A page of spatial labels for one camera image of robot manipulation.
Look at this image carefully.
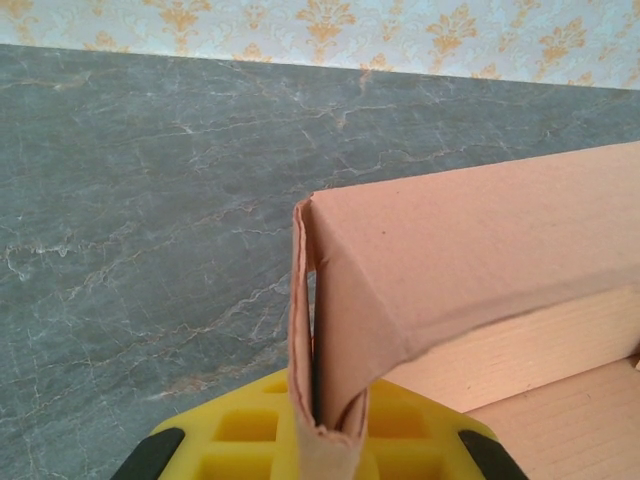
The orange cardboard paper box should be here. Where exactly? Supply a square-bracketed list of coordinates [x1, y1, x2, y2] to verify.
[287, 141, 640, 480]

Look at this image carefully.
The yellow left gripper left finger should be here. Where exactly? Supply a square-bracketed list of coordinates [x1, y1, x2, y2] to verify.
[111, 369, 302, 480]

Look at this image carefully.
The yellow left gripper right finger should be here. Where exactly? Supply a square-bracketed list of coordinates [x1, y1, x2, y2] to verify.
[358, 377, 522, 480]

